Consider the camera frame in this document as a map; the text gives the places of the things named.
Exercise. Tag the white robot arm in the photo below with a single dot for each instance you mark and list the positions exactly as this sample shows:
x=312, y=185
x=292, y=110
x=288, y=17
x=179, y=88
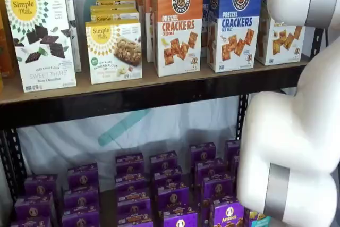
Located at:
x=292, y=131

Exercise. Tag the wooden shelf board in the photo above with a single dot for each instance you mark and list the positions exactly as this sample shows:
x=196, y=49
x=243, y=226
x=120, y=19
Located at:
x=148, y=78

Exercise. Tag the black metal shelf rack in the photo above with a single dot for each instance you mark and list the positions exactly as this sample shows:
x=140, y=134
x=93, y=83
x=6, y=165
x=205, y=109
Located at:
x=132, y=102

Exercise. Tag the purple Annie's box orange label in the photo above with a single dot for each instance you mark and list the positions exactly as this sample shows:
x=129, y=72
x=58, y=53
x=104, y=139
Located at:
x=130, y=183
x=163, y=160
x=129, y=163
x=180, y=220
x=135, y=221
x=172, y=197
x=132, y=203
x=167, y=176

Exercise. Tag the purple Annie's box red label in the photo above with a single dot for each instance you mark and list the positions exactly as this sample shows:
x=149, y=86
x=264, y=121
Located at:
x=216, y=188
x=210, y=168
x=227, y=216
x=202, y=152

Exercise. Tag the Simple Mills almond bar box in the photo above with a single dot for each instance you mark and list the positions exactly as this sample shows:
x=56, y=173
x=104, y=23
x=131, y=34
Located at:
x=114, y=16
x=114, y=51
x=114, y=9
x=117, y=1

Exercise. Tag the purple Annie's box teal label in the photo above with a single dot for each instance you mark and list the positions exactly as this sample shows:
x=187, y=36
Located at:
x=231, y=150
x=235, y=166
x=253, y=219

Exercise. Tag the blue sea salt cracker box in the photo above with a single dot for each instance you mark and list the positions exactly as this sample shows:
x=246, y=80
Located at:
x=233, y=38
x=204, y=25

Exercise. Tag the Simple Mills sweet thins box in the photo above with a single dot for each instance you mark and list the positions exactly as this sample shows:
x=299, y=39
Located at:
x=40, y=51
x=75, y=51

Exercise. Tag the yellow honey mustard cracker box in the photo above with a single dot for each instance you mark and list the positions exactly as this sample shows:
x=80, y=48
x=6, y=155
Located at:
x=281, y=43

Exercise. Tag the white backdrop cloth teal logo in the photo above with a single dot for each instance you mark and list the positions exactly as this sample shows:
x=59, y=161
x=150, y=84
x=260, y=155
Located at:
x=79, y=142

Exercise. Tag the purple Annie's boxes group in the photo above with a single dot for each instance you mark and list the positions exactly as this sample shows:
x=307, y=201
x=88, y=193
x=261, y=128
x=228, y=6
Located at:
x=107, y=211

